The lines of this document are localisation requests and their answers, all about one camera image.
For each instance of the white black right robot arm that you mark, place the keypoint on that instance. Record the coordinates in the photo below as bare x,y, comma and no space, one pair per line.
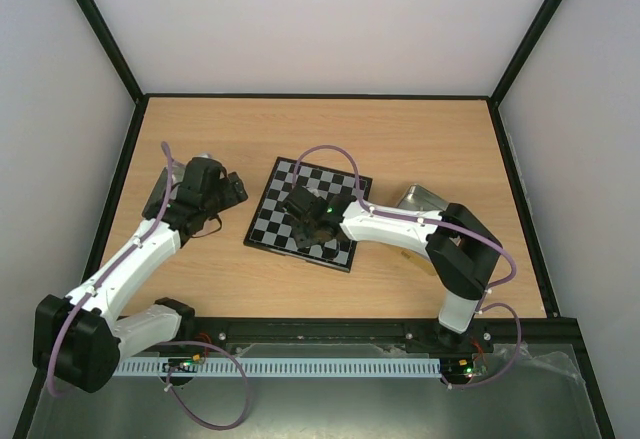
461,250

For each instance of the black cage frame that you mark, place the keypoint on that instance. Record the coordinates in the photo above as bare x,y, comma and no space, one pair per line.
544,15

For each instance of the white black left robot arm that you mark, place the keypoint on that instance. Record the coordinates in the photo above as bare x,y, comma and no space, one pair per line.
82,337

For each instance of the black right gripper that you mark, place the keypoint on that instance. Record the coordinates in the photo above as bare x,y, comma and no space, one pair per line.
296,204

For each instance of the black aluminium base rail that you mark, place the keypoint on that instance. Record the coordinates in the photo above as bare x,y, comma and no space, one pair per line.
411,335

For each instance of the black white chess board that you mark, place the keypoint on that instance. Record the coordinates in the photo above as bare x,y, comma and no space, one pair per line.
270,228

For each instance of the gold tin of white pieces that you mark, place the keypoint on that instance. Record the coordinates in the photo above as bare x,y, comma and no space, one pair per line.
418,198

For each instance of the silver tray of black pieces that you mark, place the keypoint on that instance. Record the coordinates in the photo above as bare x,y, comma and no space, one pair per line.
186,193

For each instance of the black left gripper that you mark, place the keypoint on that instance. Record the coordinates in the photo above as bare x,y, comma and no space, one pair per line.
234,190

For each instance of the light blue cable duct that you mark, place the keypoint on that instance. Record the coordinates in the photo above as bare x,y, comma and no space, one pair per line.
285,368

